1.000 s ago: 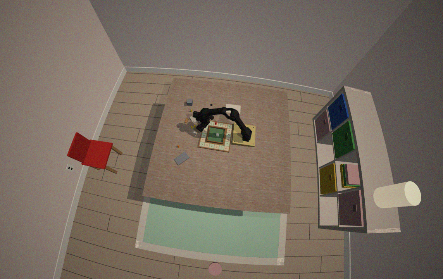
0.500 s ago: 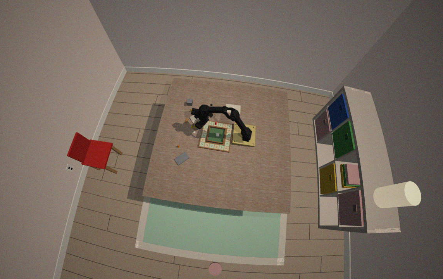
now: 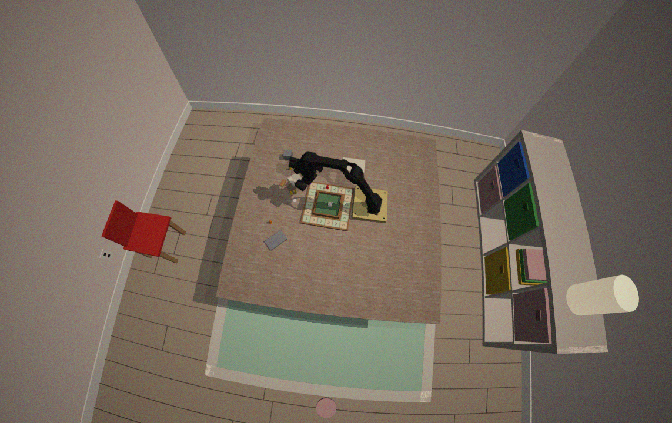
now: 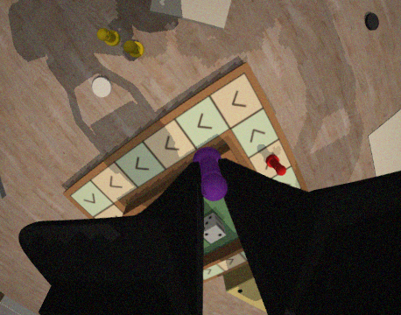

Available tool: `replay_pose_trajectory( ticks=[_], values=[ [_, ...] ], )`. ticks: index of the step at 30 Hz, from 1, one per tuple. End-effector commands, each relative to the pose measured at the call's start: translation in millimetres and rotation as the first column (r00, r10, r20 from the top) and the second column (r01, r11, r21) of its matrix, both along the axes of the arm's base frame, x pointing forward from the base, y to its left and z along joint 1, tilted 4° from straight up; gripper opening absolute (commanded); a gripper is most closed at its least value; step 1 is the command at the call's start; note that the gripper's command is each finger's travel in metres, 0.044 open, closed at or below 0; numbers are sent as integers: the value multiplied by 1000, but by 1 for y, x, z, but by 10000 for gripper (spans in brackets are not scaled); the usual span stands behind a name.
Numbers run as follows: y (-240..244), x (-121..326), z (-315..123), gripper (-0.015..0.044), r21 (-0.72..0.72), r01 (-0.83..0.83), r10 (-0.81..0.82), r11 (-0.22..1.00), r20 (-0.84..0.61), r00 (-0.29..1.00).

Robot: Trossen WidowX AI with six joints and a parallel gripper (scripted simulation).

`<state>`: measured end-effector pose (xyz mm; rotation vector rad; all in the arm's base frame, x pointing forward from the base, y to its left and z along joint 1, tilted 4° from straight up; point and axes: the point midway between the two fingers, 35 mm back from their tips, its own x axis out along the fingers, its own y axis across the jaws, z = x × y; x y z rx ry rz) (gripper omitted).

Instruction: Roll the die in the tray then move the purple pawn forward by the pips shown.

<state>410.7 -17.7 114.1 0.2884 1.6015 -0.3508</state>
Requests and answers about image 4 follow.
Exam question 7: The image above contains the yellow pawn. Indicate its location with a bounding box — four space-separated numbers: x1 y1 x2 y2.
96 28 121 46
123 41 144 57

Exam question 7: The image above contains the white die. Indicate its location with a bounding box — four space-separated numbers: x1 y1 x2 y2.
204 213 226 244

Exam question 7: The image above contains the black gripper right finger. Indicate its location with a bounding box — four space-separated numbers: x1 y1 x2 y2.
218 158 401 315

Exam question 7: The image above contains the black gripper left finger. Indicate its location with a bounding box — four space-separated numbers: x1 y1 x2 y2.
18 161 204 315

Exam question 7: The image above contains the purple pawn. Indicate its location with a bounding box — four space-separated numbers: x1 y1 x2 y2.
193 147 228 202

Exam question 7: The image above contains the red pawn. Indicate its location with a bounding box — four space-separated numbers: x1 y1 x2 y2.
266 154 287 176

